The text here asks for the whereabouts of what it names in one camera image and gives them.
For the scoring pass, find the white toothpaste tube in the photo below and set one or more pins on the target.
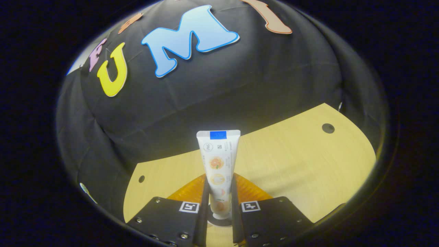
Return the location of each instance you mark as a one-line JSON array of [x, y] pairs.
[[218, 161]]

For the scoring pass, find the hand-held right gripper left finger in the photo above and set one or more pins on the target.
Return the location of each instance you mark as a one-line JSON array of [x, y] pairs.
[[168, 219]]

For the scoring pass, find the wooden desktop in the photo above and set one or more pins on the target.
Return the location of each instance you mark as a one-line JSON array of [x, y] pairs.
[[301, 164]]

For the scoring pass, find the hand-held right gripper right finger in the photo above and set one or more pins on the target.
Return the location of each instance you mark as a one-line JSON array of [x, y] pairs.
[[271, 219]]

